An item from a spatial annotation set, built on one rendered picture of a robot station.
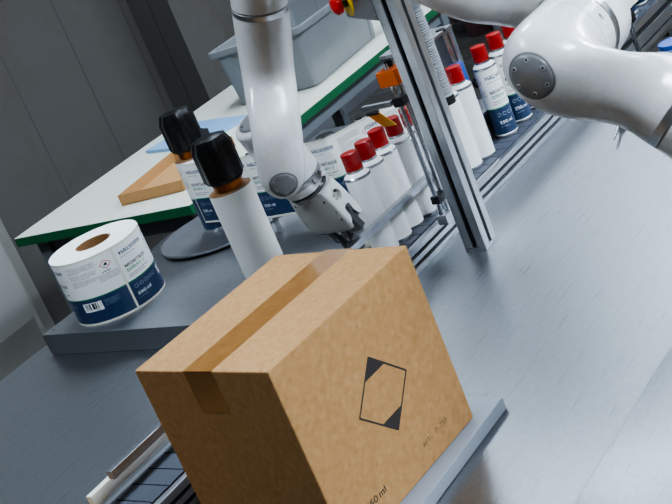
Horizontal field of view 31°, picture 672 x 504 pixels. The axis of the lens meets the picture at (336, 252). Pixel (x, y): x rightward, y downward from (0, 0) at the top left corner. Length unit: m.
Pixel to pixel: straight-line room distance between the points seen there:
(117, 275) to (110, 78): 3.27
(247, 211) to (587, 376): 0.87
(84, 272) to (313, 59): 1.91
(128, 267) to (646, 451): 1.32
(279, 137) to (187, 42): 3.91
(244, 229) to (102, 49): 3.46
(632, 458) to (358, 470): 0.33
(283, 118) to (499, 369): 0.52
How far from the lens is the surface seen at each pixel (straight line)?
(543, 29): 1.61
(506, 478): 1.59
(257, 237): 2.38
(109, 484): 1.84
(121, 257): 2.54
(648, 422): 1.61
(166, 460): 1.89
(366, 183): 2.23
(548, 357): 1.83
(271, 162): 1.97
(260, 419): 1.46
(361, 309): 1.52
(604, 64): 1.61
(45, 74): 5.50
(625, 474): 1.53
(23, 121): 5.36
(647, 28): 3.29
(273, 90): 1.97
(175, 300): 2.52
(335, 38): 4.42
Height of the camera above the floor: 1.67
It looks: 19 degrees down
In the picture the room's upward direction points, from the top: 23 degrees counter-clockwise
